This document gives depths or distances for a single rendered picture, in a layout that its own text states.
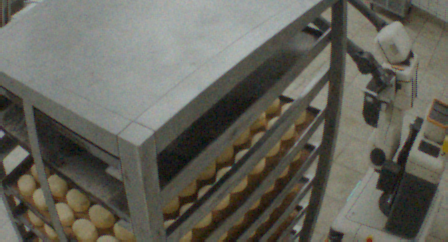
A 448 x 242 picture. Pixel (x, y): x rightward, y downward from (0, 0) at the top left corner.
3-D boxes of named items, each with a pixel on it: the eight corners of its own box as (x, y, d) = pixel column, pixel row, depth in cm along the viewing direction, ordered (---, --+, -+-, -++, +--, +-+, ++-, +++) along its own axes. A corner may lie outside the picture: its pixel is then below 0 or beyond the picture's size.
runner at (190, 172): (323, 32, 114) (323, 20, 113) (334, 37, 113) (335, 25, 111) (117, 224, 69) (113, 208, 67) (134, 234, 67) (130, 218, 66)
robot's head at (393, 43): (414, 45, 233) (400, 18, 231) (407, 60, 218) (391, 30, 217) (397, 54, 243) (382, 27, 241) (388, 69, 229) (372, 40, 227)
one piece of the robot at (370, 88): (396, 105, 262) (401, 69, 250) (382, 132, 243) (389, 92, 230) (373, 94, 269) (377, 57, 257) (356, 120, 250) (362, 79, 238)
